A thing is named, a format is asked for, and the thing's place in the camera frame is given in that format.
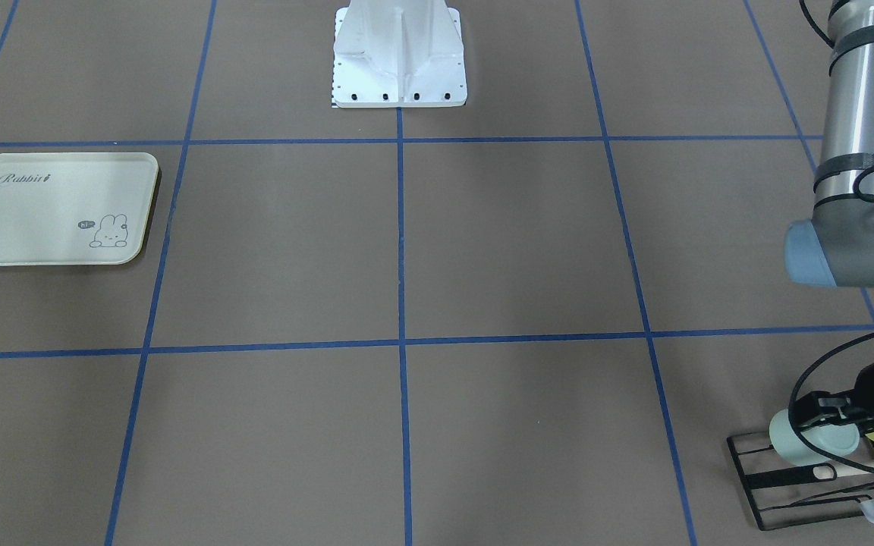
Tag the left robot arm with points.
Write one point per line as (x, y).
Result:
(835, 247)

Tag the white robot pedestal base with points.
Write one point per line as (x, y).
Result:
(398, 54)

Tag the cream rabbit tray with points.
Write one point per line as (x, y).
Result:
(75, 208)

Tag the black wire cup rack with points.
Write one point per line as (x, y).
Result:
(780, 495)

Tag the pale green cup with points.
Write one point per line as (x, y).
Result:
(840, 440)

